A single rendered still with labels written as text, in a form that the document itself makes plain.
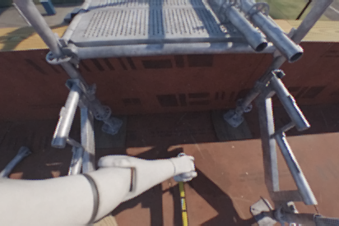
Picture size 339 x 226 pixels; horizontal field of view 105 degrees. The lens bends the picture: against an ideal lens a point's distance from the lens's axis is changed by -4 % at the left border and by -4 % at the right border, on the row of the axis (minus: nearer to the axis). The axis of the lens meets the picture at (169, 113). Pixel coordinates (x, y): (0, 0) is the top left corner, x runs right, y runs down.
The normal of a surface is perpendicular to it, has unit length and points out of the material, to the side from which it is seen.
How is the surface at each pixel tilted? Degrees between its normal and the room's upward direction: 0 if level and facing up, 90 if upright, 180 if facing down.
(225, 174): 0
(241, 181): 0
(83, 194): 59
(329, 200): 0
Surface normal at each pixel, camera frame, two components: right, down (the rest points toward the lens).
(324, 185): 0.01, -0.52
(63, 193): 0.69, -0.70
